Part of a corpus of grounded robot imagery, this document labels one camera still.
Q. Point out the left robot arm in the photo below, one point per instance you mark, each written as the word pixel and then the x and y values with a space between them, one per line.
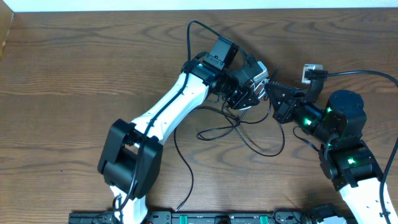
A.
pixel 132 153

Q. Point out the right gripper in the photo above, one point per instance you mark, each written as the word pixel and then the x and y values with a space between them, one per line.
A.
pixel 292 97

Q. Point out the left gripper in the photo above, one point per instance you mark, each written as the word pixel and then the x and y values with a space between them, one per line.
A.
pixel 239 101

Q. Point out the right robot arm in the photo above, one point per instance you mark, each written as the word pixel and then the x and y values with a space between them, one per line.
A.
pixel 345 158

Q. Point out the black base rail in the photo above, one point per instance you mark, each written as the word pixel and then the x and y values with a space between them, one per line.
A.
pixel 326 213

